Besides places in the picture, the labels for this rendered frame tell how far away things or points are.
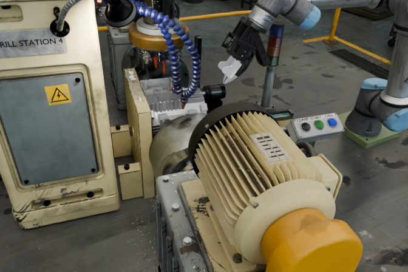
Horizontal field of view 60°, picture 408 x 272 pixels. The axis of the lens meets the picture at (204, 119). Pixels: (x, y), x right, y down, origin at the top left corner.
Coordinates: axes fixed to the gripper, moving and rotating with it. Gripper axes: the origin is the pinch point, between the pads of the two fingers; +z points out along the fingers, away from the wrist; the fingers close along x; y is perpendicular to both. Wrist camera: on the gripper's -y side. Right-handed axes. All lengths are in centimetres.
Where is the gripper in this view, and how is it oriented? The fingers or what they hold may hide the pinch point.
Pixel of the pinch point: (227, 81)
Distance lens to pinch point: 115.3
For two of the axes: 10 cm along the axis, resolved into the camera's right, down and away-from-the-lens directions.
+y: -8.0, -3.0, -5.2
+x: 3.2, 5.3, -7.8
